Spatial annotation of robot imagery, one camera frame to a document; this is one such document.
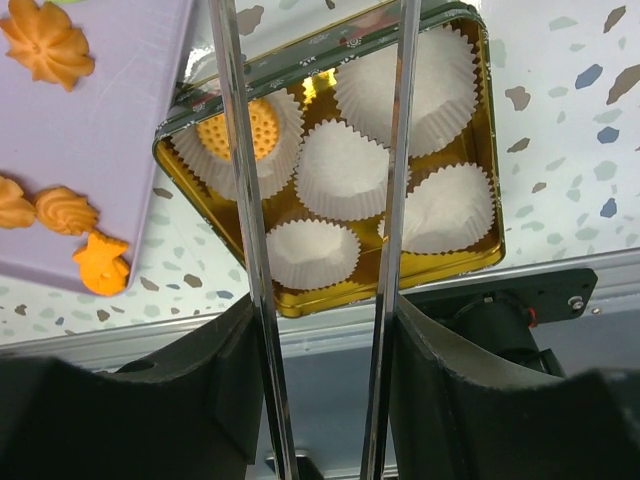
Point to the white paper cup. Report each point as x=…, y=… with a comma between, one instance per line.
x=444, y=91
x=312, y=254
x=449, y=211
x=274, y=171
x=341, y=174

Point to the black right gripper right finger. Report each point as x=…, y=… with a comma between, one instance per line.
x=458, y=411

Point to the orange star cookie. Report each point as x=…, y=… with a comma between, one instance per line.
x=16, y=211
x=43, y=39

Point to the metal tongs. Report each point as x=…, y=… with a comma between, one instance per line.
x=233, y=92

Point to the orange swirl cookie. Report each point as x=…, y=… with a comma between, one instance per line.
x=65, y=212

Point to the green gold cookie tin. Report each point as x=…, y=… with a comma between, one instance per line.
x=321, y=113

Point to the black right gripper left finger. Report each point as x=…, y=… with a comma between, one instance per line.
x=190, y=410

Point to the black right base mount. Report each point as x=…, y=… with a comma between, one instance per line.
x=499, y=315

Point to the orange fish cookie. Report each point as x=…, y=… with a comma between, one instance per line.
x=102, y=267

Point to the round orange biscuit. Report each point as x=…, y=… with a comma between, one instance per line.
x=265, y=131

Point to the lilac plastic tray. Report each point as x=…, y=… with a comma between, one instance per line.
x=96, y=140

